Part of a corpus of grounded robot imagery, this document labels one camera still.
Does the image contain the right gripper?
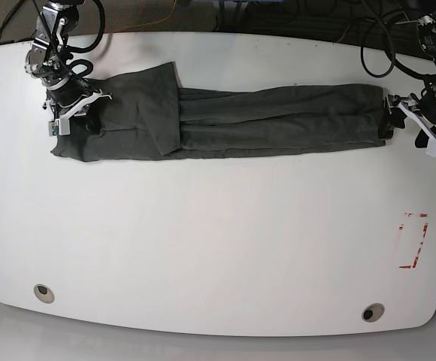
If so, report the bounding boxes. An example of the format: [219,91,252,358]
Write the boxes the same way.
[44,77,112,135]

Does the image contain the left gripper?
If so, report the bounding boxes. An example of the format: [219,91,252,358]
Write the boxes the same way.
[379,90,436,149]

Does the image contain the dark grey t-shirt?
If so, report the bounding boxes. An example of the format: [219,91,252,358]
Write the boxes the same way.
[53,63,387,162]

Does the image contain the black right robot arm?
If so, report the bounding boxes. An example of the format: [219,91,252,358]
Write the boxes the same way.
[25,1,112,136]

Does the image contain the red tape rectangle marking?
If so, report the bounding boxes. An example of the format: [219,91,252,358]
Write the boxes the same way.
[395,213,429,269]

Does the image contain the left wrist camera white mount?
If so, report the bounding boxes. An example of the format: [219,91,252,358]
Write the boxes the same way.
[398,101,436,158]

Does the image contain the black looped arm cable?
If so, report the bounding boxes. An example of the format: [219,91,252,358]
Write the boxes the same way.
[359,11,399,79]

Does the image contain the left table cable grommet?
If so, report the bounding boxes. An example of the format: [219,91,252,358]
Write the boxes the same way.
[34,284,55,304]

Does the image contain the table cable grommet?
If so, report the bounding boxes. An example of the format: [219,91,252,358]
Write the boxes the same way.
[362,303,385,323]
[34,284,55,304]

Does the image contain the right table cable grommet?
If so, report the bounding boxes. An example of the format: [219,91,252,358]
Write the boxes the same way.
[362,303,385,323]

